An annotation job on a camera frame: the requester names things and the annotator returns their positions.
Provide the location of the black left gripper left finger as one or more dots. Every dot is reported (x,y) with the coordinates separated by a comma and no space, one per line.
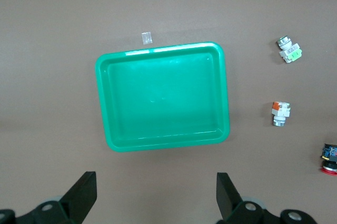
(79,197)

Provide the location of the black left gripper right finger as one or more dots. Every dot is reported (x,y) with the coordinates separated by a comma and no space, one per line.
(229,197)

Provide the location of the white and orange push button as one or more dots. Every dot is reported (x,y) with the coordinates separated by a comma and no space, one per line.
(280,112)

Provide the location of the red mushroom button black body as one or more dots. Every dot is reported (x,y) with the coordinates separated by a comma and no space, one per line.
(330,155)

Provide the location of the green plastic tray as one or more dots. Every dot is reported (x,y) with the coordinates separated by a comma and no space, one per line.
(163,97)

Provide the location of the small clear tape piece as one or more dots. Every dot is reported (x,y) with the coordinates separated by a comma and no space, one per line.
(147,38)

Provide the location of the green push button switch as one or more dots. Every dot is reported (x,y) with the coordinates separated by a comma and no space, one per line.
(288,52)

